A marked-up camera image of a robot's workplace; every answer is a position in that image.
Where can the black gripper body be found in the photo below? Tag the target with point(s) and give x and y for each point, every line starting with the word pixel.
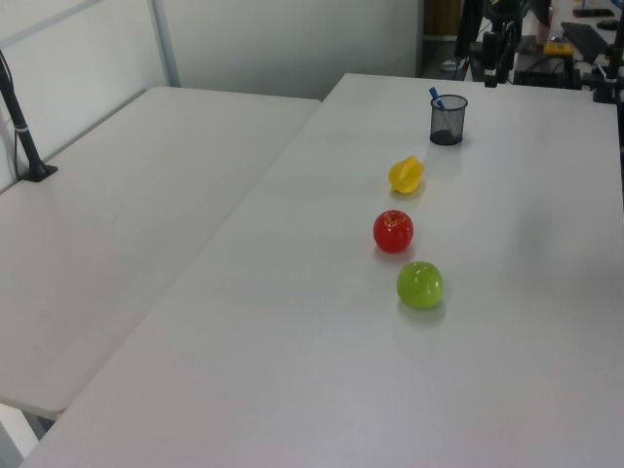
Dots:
pixel 504 11

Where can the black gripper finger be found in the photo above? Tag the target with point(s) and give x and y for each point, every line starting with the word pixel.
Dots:
pixel 507 49
pixel 490 58

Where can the blue white marker pen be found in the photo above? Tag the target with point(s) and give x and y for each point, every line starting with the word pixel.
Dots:
pixel 435 95

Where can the black mesh pen cup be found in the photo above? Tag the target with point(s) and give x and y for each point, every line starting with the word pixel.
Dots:
pixel 446 134

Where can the yellow handheld device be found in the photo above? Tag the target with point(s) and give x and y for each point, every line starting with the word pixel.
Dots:
pixel 558 48

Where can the black clamp stand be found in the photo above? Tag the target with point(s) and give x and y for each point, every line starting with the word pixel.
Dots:
pixel 609 83

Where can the yellow plastic starfruit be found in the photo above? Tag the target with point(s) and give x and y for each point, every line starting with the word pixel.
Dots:
pixel 405 176

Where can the red plastic apple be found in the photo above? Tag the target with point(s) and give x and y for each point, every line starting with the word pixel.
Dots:
pixel 392 235

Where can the green plastic apple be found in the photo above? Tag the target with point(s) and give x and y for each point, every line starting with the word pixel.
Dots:
pixel 419 287

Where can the black camera pole with base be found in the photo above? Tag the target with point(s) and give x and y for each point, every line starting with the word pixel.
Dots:
pixel 24 137

